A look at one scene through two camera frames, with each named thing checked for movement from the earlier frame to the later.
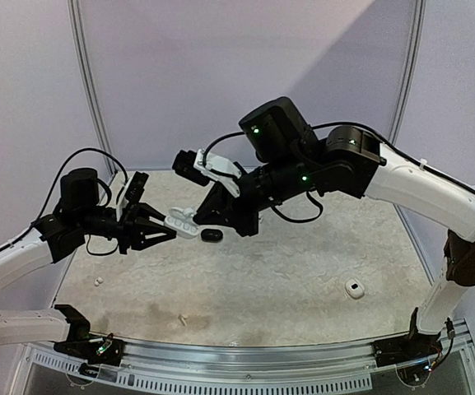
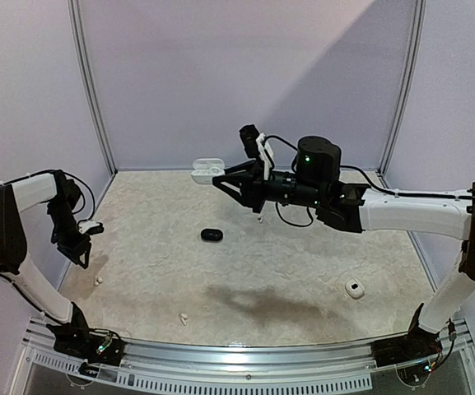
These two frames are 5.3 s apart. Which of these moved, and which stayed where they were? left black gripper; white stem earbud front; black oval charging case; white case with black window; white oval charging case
Moved: white oval charging case; left black gripper
Stayed: white case with black window; white stem earbud front; black oval charging case
